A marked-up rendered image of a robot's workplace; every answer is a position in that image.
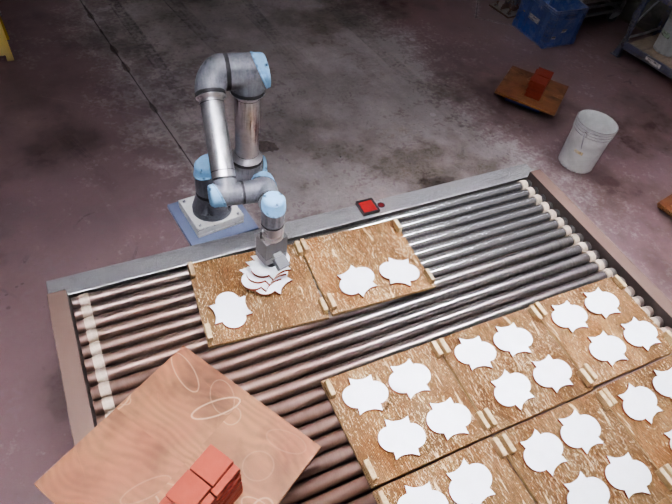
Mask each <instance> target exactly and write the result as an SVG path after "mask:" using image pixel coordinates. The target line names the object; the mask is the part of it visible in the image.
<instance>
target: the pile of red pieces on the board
mask: <svg viewBox="0 0 672 504"><path fill-rule="evenodd" d="M239 472H240V468H238V467H237V466H236V465H235V464H233V460H231V459H230V458H229V457H227V456H226V455H225V454H223V453H222V452H221V451H220V450H218V449H217V448H216V447H214V446H213V445H212V444H210V445H209V446H208V447H207V449H206V450H205V451H204V452H203V453H202V454H201V455H200V457H199V458H198V459H197V460H196V461H195V462H194V463H193V465H192V466H191V467H190V469H189V470H187V471H186V472H185V473H184V474H183V475H182V476H181V478H180V479H179V480H178V481H177V482H176V483H175V484H174V485H173V487H172V488H171V489H170V490H169V491H168V492H167V493H166V496H165V497H164V498H163V499H162V500H161V501H160V502H159V503H158V504H233V503H234V502H235V501H236V500H237V498H238V497H239V496H240V495H241V493H242V492H243V490H242V489H243V486H242V482H241V478H240V477H241V474H240V473H239Z"/></svg>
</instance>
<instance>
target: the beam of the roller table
mask: <svg viewBox="0 0 672 504"><path fill-rule="evenodd" d="M531 171H533V170H532V169H531V168H530V167H529V166H528V165H527V164H521V165H517V166H513V167H509V168H505V169H501V170H497V171H493V172H489V173H485V174H481V175H477V176H473V177H468V178H464V179H460V180H456V181H452V182H448V183H444V184H440V185H436V186H432V187H428V188H424V189H420V190H416V191H412V192H407V193H403V194H399V195H395V196H391V197H387V198H383V199H379V200H375V203H376V204H378V203H379V202H382V203H384V204H385V207H383V208H380V207H379V208H380V213H376V214H372V215H368V216H364V217H363V215H362V214H361V212H360V211H359V209H358V208H357V206H356V205H355V206H351V207H346V208H342V209H338V210H334V211H330V212H326V213H322V214H318V215H314V216H310V217H306V218H302V219H298V220H294V221H289V222H285V225H284V232H285V233H286V235H287V236H288V240H287V242H289V241H293V240H297V239H300V238H304V237H308V236H312V235H316V234H320V233H324V232H327V231H331V230H335V229H339V228H343V227H347V226H350V225H354V224H358V223H362V222H366V221H370V220H374V219H377V218H381V217H385V216H389V215H393V214H397V213H401V212H404V211H408V210H412V209H416V208H420V207H424V206H428V205H431V204H435V203H439V202H443V201H447V200H451V199H455V198H458V197H462V196H466V195H470V194H474V193H478V192H482V191H485V190H489V189H493V188H497V187H501V186H505V185H509V184H512V183H516V182H518V181H521V180H526V179H527V177H528V175H529V173H530V172H531ZM260 232H261V229H257V230H253V231H249V232H245V233H241V234H237V235H233V236H228V237H224V238H220V239H216V240H212V241H208V242H204V243H200V244H196V245H192V246H188V247H184V248H180V249H176V250H171V251H167V252H163V253H159V254H155V255H151V256H147V257H143V258H139V259H135V260H131V261H127V262H123V263H119V264H115V265H110V266H106V267H102V268H98V269H94V270H90V271H86V272H82V273H78V274H74V275H70V276H66V277H62V278H58V279H54V280H49V281H46V286H47V292H48V294H49V293H53V292H57V291H61V290H65V289H66V291H67V293H68V296H69V298H70V301H71V298H73V297H77V296H79V295H80V294H84V293H92V292H96V291H100V290H104V289H108V288H112V287H115V286H119V285H123V284H127V283H131V282H135V281H139V280H142V279H146V278H150V277H154V276H158V275H162V274H165V273H169V272H173V271H177V270H181V269H185V268H187V264H188V262H190V261H192V262H193V263H197V262H202V261H207V260H212V259H217V258H223V257H228V256H233V255H238V254H243V253H246V252H250V251H254V250H256V234H257V233H260Z"/></svg>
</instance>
